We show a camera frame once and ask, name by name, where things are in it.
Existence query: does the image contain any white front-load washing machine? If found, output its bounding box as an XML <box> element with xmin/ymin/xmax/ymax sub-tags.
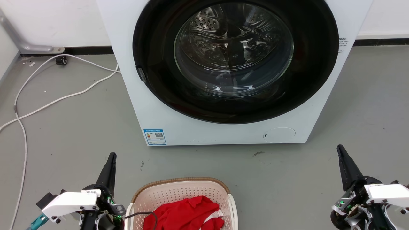
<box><xmin>96</xmin><ymin>0</ymin><xmax>373</xmax><ymax>146</ymax></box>

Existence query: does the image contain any teal cable connector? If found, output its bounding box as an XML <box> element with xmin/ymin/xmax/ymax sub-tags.
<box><xmin>27</xmin><ymin>213</ymin><xmax>49</xmax><ymax>230</ymax></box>

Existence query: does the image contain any round black washer door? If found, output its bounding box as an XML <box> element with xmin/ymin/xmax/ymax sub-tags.
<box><xmin>132</xmin><ymin>0</ymin><xmax>339</xmax><ymax>124</ymax></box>

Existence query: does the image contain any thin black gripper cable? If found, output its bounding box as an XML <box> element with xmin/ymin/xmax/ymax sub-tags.
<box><xmin>123</xmin><ymin>211</ymin><xmax>158</xmax><ymax>230</ymax></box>

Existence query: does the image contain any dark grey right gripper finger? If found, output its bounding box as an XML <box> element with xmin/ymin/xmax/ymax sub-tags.
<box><xmin>336</xmin><ymin>144</ymin><xmax>365</xmax><ymax>192</ymax></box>

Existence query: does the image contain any black baseboard strip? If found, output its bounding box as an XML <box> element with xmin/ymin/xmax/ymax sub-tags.
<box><xmin>20</xmin><ymin>46</ymin><xmax>114</xmax><ymax>58</ymax></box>
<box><xmin>353</xmin><ymin>38</ymin><xmax>409</xmax><ymax>47</ymax></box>

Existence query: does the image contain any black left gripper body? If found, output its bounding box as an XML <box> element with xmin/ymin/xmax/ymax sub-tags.
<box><xmin>80</xmin><ymin>184</ymin><xmax>126</xmax><ymax>230</ymax></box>

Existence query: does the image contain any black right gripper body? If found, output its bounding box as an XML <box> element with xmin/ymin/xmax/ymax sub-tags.
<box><xmin>331</xmin><ymin>176</ymin><xmax>397</xmax><ymax>230</ymax></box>

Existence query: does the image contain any red garment white stripe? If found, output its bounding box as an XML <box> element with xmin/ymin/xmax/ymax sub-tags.
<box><xmin>143</xmin><ymin>195</ymin><xmax>225</xmax><ymax>230</ymax></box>

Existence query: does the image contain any long white power cable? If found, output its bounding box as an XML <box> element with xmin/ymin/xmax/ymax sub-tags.
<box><xmin>9</xmin><ymin>54</ymin><xmax>121</xmax><ymax>230</ymax></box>

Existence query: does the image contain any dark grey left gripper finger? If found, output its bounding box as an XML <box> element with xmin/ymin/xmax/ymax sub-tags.
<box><xmin>96</xmin><ymin>152</ymin><xmax>117</xmax><ymax>196</ymax></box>

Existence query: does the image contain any round white filter cover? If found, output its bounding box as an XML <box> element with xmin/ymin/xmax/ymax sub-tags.
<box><xmin>264</xmin><ymin>127</ymin><xmax>296</xmax><ymax>143</ymax></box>

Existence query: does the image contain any grey wall pipe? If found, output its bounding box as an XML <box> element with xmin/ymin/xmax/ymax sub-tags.
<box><xmin>0</xmin><ymin>9</ymin><xmax>65</xmax><ymax>54</ymax></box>

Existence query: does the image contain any blue energy label sticker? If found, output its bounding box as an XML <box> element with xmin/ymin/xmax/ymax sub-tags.
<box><xmin>143</xmin><ymin>129</ymin><xmax>167</xmax><ymax>146</ymax></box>

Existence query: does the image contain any white laundry basket brown rim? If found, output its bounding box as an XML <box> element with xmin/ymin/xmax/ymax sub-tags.
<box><xmin>125</xmin><ymin>177</ymin><xmax>238</xmax><ymax>230</ymax></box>

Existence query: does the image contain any thick white hose cable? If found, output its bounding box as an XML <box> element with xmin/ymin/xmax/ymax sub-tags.
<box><xmin>0</xmin><ymin>64</ymin><xmax>119</xmax><ymax>132</ymax></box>

